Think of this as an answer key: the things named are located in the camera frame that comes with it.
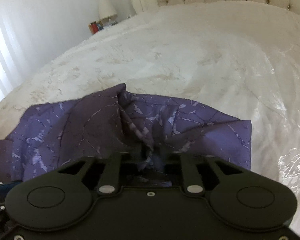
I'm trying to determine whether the white lamp left side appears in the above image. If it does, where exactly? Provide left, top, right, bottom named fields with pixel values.
left=98, top=0, right=117, bottom=22

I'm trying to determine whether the white satin bedspread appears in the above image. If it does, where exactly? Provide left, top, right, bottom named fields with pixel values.
left=0, top=2, right=300, bottom=236

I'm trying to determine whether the white window curtain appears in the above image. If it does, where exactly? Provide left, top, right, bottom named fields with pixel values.
left=0, top=16, right=31, bottom=102

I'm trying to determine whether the red box on nightstand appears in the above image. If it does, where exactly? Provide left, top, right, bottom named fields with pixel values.
left=89, top=21, right=103, bottom=35

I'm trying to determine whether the purple patterned garment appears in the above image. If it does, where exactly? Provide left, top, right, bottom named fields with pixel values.
left=0, top=84, right=252, bottom=186

